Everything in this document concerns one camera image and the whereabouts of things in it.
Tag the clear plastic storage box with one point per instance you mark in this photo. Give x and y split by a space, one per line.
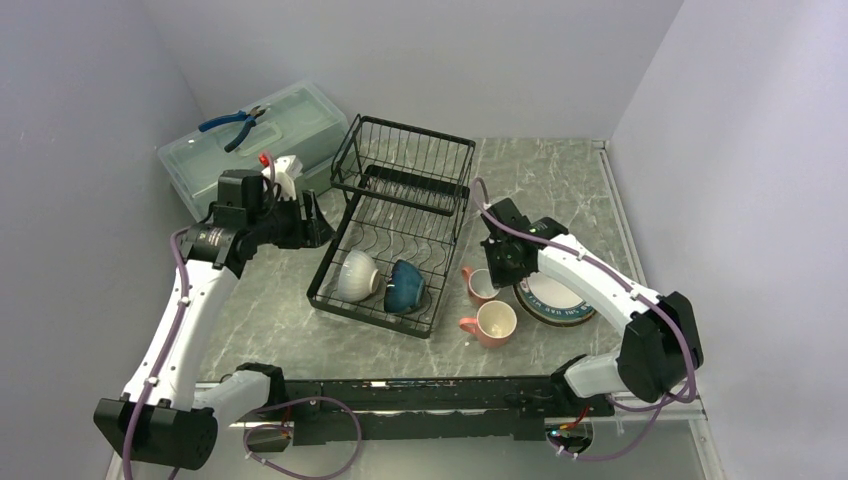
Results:
298 120

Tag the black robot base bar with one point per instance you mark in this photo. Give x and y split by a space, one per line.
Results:
519 407

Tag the green rimmed white plate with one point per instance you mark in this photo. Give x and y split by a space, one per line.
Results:
556 298

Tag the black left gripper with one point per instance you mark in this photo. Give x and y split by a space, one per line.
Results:
312 231

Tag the white ceramic bowl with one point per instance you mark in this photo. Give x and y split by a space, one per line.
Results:
358 278

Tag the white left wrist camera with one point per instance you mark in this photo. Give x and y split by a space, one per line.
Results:
282 171

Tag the large pink mug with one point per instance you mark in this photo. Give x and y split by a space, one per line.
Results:
494 324

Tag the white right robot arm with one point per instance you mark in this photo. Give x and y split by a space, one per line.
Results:
660 348

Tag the small pink mug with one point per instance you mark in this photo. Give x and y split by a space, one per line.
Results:
479 285

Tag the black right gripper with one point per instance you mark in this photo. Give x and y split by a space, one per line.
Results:
500 277

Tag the dark blue tan bowl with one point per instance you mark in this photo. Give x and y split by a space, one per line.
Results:
404 289

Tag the black wire dish rack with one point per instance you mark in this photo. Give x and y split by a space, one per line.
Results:
406 190

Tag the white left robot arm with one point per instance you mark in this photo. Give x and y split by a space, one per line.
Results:
160 418

